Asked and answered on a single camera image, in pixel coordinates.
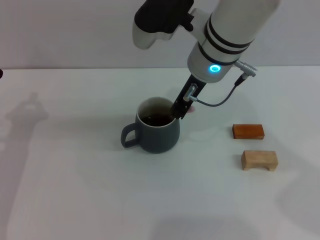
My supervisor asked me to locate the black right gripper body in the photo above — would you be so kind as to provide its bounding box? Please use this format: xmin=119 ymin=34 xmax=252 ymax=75
xmin=174 ymin=73 xmax=208 ymax=108

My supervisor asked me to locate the dark grey ceramic mug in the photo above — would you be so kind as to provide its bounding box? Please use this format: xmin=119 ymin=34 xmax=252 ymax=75
xmin=120 ymin=96 xmax=181 ymax=154

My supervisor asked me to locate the light wooden spoon rest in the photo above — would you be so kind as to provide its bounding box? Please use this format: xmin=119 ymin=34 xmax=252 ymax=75
xmin=240 ymin=150 xmax=279 ymax=173

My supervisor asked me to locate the dark coffee liquid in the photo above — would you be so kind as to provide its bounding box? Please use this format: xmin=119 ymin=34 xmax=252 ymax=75
xmin=139 ymin=113 xmax=175 ymax=127

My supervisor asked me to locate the reddish brown wooden block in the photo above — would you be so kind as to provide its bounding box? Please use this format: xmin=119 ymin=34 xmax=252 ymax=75
xmin=232 ymin=123 xmax=265 ymax=141

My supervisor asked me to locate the right wrist camera unit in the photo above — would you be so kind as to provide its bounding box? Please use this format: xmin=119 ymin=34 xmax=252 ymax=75
xmin=131 ymin=0 xmax=195 ymax=50

